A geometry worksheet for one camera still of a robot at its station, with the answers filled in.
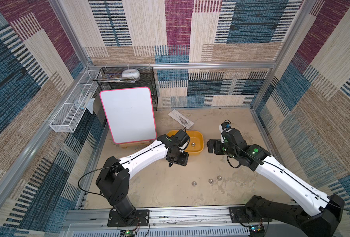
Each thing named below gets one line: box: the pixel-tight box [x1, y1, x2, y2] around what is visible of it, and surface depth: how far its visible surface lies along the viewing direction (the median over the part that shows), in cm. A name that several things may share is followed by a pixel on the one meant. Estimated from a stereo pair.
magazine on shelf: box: [91, 73, 137, 84], surface depth 83 cm
